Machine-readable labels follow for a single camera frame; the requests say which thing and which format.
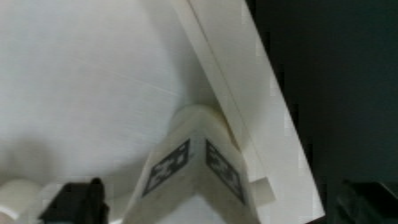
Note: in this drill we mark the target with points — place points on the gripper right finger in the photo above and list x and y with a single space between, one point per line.
366 204

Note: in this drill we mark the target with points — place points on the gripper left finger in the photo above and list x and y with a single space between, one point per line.
76 206

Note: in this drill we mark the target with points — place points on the white table leg with tag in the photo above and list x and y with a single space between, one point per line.
191 188

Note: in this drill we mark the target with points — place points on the white square table top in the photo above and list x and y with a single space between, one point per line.
108 62

